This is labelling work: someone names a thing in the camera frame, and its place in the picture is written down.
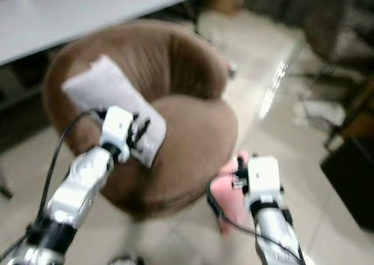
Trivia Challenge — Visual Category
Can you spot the pink pillow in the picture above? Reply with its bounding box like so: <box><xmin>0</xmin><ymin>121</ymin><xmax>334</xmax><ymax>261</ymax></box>
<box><xmin>209</xmin><ymin>150</ymin><xmax>251</xmax><ymax>236</ymax></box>

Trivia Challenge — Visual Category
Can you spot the grey rectangular pillow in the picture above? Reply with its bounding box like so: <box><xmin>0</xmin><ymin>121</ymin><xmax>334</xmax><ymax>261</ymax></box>
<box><xmin>61</xmin><ymin>54</ymin><xmax>167</xmax><ymax>169</ymax></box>

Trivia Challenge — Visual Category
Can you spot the brown round sofa chair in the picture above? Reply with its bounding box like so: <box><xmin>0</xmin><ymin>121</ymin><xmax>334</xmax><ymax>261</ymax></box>
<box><xmin>42</xmin><ymin>19</ymin><xmax>239</xmax><ymax>219</ymax></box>

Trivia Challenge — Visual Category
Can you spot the black low cabinet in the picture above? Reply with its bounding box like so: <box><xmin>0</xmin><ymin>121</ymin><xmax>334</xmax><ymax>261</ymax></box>
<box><xmin>320</xmin><ymin>133</ymin><xmax>374</xmax><ymax>230</ymax></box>

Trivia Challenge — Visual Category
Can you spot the long white table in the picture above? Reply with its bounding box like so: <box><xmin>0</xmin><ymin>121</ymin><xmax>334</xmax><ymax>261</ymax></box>
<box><xmin>0</xmin><ymin>0</ymin><xmax>223</xmax><ymax>66</ymax></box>

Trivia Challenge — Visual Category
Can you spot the black office chair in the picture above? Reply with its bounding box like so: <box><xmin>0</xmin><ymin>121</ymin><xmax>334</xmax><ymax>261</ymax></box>
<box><xmin>286</xmin><ymin>0</ymin><xmax>374</xmax><ymax>121</ymax></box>

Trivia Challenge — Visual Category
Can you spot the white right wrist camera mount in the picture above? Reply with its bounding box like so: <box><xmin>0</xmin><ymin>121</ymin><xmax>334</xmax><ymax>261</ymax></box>
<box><xmin>245</xmin><ymin>156</ymin><xmax>283</xmax><ymax>205</ymax></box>

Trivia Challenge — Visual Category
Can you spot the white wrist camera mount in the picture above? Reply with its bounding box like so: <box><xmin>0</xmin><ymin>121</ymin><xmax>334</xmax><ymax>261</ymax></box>
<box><xmin>99</xmin><ymin>106</ymin><xmax>136</xmax><ymax>160</ymax></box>
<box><xmin>245</xmin><ymin>156</ymin><xmax>283</xmax><ymax>205</ymax></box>

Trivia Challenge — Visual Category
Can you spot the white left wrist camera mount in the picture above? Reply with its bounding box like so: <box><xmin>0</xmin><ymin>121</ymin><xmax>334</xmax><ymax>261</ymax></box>
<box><xmin>99</xmin><ymin>106</ymin><xmax>136</xmax><ymax>160</ymax></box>

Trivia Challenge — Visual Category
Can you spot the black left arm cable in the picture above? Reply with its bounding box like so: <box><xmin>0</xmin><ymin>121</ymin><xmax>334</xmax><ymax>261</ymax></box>
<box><xmin>37</xmin><ymin>108</ymin><xmax>103</xmax><ymax>220</ymax></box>

